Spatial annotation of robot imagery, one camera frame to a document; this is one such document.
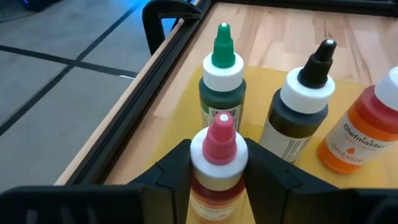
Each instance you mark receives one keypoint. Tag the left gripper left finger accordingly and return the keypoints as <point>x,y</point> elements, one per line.
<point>93,205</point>

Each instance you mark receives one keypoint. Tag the large black cap bottle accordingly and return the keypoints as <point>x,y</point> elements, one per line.
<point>298,121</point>

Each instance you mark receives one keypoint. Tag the large green cap bottle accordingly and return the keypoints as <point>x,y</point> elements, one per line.
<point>222,93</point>

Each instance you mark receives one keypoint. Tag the black table clamp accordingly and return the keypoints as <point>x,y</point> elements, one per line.
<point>152,28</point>

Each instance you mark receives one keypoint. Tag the large orange cap bottle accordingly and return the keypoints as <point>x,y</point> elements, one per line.
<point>357,140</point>

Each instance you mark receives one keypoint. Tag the black metal table frame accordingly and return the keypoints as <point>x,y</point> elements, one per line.
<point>130,118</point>

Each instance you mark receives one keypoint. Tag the yellow plastic tray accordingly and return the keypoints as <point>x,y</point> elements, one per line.
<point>180,124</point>

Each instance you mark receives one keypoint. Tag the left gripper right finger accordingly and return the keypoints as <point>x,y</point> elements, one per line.
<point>311,205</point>

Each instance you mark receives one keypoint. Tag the large pink cap bottle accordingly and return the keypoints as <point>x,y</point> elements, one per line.
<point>219,146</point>

